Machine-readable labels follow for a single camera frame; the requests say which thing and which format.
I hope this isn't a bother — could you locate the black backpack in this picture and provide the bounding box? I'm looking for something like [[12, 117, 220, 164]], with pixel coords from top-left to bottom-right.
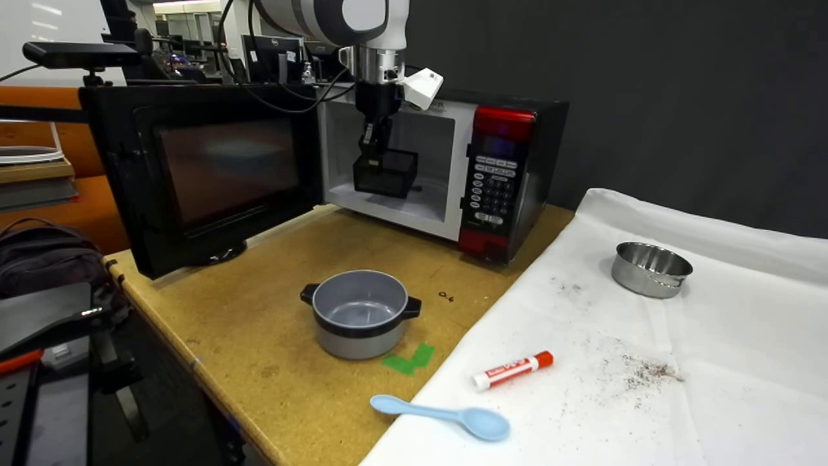
[[0, 218, 119, 357]]

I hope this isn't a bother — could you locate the grey pot with black handles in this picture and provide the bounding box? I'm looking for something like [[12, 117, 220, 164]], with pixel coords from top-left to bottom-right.
[[297, 267, 425, 362]]

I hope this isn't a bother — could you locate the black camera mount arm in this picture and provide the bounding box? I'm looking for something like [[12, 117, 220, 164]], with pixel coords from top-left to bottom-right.
[[0, 73, 110, 125]]

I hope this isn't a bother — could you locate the white paper sheet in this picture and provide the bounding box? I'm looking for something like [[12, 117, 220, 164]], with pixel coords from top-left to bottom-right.
[[357, 186, 828, 466]]

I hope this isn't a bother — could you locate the red white marker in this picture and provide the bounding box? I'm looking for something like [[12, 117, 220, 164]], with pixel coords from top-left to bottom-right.
[[471, 346, 555, 392]]

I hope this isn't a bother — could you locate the black stereo camera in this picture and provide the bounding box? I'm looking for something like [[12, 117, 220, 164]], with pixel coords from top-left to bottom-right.
[[21, 40, 140, 73]]

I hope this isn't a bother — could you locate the dark grey backdrop curtain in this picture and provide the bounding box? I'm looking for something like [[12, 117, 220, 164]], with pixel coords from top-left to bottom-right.
[[403, 0, 828, 240]]

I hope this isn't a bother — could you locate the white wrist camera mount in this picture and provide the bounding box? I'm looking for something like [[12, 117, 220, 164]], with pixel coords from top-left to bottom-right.
[[401, 67, 447, 113]]

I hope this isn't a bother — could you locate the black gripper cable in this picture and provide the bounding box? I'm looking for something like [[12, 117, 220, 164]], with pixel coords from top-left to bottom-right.
[[215, 0, 357, 118]]

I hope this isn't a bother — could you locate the black mesh box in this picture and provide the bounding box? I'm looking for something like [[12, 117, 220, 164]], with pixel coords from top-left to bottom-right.
[[351, 147, 422, 201]]

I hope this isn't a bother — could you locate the stack of books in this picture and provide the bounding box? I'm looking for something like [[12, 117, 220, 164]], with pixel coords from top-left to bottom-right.
[[0, 118, 79, 214]]

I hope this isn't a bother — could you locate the black tripod stand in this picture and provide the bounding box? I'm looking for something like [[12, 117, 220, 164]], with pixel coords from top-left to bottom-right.
[[0, 300, 152, 466]]

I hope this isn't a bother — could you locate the steel bowl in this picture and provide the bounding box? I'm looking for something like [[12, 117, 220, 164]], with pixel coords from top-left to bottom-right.
[[608, 240, 696, 304]]

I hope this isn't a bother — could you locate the light blue plastic spoon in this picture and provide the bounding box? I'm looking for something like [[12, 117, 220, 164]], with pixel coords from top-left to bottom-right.
[[366, 392, 511, 445]]

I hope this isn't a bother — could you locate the red microwave door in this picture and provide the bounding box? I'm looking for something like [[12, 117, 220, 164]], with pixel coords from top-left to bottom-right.
[[78, 81, 325, 283]]

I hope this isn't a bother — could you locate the orange sofa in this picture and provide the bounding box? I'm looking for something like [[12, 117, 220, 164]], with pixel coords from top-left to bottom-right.
[[0, 84, 132, 256]]

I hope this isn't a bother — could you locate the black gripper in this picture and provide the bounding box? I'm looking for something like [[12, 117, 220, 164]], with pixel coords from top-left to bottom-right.
[[351, 77, 405, 173]]

